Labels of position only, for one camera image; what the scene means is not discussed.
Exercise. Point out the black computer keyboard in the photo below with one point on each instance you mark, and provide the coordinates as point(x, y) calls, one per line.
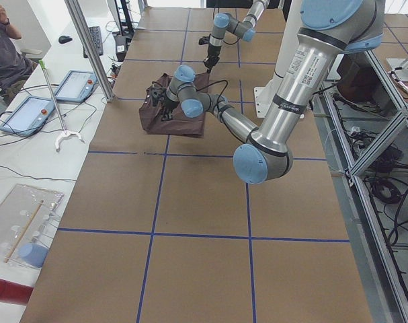
point(95, 34)

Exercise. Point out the dark brown t-shirt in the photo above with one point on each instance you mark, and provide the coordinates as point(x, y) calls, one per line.
point(180, 125)

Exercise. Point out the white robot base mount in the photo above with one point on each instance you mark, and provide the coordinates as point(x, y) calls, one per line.
point(285, 93)

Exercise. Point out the black computer mouse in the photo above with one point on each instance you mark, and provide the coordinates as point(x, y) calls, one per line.
point(64, 39)

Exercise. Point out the wooden stick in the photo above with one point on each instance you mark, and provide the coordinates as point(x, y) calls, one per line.
point(22, 232)

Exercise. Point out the clear plastic bag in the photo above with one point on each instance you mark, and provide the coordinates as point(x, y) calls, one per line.
point(15, 210)

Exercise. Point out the aluminium frame post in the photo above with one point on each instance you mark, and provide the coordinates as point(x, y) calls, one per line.
point(82, 29)

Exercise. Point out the seated person grey shirt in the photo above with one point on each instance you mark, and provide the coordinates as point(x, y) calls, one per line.
point(14, 67)

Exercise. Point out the aluminium frame rack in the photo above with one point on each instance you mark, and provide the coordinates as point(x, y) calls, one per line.
point(362, 116)

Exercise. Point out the far blue teach pendant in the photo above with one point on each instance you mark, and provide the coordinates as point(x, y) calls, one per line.
point(76, 87)

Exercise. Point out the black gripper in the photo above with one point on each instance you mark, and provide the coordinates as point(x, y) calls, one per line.
point(212, 52)
point(167, 108)

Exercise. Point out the red cylinder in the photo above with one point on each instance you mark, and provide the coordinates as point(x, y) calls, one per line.
point(14, 293)

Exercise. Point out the white reacher grabber stick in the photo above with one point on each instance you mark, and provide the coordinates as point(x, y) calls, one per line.
point(65, 133)

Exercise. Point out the near blue teach pendant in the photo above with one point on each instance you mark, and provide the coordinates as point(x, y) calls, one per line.
point(29, 117)

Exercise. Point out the blue teach pendant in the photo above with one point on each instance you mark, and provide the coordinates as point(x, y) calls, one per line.
point(76, 87)
point(29, 117)

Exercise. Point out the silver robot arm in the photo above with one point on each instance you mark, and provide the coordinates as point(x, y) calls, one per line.
point(225, 22)
point(321, 30)

